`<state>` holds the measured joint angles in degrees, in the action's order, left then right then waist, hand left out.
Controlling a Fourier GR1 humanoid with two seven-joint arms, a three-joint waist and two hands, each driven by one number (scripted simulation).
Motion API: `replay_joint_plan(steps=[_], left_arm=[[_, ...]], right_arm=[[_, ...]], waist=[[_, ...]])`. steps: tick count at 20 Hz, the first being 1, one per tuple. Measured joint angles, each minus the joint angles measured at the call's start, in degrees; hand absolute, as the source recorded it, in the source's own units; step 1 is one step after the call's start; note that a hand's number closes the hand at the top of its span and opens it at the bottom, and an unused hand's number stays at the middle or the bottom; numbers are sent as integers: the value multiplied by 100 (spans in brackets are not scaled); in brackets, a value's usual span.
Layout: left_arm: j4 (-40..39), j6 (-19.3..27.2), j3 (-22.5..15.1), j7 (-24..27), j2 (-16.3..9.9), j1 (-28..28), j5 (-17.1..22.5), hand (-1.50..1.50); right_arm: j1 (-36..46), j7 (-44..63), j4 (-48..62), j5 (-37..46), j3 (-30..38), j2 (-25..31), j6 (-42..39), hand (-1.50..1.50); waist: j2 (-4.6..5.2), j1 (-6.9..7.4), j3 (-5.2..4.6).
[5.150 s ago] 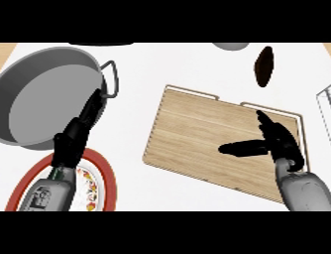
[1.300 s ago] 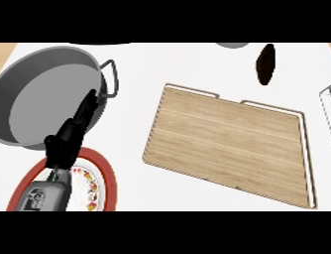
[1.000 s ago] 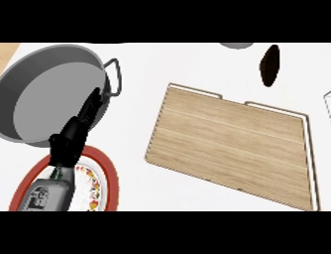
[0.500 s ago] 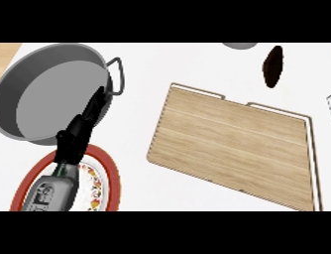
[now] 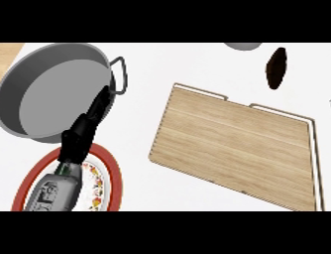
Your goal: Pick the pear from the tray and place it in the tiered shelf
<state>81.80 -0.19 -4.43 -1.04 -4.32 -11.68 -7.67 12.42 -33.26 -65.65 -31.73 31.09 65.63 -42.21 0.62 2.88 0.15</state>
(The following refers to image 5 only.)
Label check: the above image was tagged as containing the dark brown pear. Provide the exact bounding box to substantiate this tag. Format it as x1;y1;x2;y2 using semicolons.
265;47;288;90

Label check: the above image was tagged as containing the grey round object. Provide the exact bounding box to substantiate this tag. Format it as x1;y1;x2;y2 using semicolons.
223;43;263;52

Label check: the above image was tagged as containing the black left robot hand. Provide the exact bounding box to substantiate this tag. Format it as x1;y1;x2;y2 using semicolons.
58;84;113;166

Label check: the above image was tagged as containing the wooden tray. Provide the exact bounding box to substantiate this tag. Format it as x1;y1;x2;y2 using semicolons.
148;82;327;212

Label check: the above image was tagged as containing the grey two-handled pan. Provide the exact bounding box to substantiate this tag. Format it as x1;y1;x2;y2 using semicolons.
0;43;129;145

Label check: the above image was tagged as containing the red-rimmed patterned plate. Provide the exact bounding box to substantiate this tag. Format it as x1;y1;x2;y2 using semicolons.
11;142;125;212

